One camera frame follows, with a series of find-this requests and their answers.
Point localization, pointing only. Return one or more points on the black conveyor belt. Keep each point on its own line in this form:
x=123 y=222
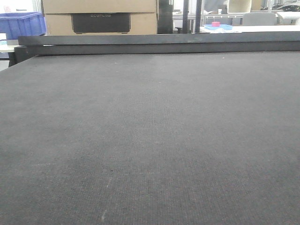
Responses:
x=151 y=139

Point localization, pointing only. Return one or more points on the lower cardboard box black print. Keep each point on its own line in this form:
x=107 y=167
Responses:
x=101 y=24

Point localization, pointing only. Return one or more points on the upper cardboard box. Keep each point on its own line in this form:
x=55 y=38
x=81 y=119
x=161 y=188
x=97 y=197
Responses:
x=99 y=6

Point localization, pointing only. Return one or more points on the black cabinet panel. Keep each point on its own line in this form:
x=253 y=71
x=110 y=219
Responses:
x=165 y=17

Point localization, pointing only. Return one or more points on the blue tray on table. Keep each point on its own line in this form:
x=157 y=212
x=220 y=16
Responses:
x=221 y=26

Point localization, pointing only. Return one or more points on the pink tape roll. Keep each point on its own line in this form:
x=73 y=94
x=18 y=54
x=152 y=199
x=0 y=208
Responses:
x=215 y=24

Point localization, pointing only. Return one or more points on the white background table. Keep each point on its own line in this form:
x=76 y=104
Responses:
x=241 y=29

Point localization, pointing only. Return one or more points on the grey office chair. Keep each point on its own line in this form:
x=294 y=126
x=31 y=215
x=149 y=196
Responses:
x=259 y=19

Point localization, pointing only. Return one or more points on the blue plastic crate background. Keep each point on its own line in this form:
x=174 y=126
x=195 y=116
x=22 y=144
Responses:
x=22 y=24

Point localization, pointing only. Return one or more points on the black vertical post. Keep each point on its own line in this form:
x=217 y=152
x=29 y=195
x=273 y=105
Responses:
x=198 y=16

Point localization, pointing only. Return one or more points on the black conveyor side rail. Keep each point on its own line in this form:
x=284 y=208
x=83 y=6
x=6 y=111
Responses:
x=31 y=46

